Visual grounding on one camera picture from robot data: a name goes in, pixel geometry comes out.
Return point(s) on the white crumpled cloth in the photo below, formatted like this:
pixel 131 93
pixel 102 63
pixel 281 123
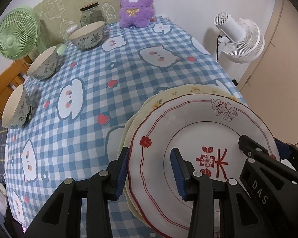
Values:
pixel 3 200

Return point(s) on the green cartoon wall mat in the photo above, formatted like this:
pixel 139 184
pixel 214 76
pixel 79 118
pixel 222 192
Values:
pixel 56 16

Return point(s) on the scalloped yellow flower plate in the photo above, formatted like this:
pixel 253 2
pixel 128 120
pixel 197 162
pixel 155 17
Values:
pixel 132 208

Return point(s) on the floral ceramic bowl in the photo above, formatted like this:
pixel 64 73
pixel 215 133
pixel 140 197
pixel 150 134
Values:
pixel 88 36
pixel 44 65
pixel 17 109

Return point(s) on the blue checkered tablecloth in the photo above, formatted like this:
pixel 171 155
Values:
pixel 78 115

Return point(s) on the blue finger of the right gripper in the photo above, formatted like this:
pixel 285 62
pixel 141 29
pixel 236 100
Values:
pixel 288 154
pixel 253 150

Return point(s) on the cotton swab container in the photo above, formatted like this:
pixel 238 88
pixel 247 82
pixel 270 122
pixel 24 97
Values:
pixel 72 29

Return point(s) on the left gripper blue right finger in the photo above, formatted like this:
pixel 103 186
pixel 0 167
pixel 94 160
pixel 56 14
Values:
pixel 180 172

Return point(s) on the glass jar black lid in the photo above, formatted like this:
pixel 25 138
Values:
pixel 90 14

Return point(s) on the white standing fan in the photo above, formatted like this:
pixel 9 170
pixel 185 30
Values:
pixel 243 39

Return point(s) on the orange wooden chair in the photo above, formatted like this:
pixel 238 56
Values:
pixel 13 76

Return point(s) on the purple plush bunny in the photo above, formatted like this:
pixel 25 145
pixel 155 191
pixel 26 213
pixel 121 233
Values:
pixel 136 13

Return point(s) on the beige wooden door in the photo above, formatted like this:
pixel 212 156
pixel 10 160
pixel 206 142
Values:
pixel 270 85

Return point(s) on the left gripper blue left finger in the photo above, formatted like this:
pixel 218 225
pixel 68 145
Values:
pixel 121 173

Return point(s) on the white plate red pattern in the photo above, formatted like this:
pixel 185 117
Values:
pixel 205 138

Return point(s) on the large round yellow flower plate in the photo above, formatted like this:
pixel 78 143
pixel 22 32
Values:
pixel 163 99

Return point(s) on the green desk fan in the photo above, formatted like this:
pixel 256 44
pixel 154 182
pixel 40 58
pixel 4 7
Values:
pixel 24 34

